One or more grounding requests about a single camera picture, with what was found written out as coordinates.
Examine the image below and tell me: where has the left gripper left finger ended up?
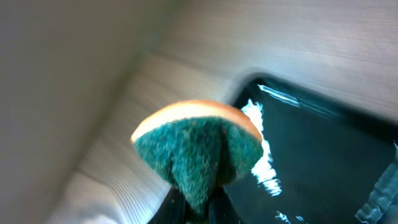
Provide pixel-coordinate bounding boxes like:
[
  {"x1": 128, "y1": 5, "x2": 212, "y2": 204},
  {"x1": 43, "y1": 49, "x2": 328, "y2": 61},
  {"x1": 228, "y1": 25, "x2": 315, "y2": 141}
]
[{"x1": 148, "y1": 188, "x2": 186, "y2": 224}]

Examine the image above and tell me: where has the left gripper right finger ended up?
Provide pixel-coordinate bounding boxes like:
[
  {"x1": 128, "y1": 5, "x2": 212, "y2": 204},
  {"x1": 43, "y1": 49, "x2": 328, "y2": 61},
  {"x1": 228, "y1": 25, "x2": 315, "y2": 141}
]
[{"x1": 208, "y1": 187, "x2": 244, "y2": 224}]

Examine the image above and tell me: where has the green orange sponge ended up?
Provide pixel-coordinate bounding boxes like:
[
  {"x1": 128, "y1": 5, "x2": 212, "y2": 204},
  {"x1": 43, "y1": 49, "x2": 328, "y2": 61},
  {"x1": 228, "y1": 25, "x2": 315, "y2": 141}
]
[{"x1": 131, "y1": 100, "x2": 264, "y2": 222}]

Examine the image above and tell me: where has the black rectangular water tray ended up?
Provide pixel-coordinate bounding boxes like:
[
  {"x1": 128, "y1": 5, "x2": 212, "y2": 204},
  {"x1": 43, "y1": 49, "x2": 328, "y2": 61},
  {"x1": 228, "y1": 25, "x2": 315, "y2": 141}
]
[{"x1": 226, "y1": 73, "x2": 397, "y2": 223}]

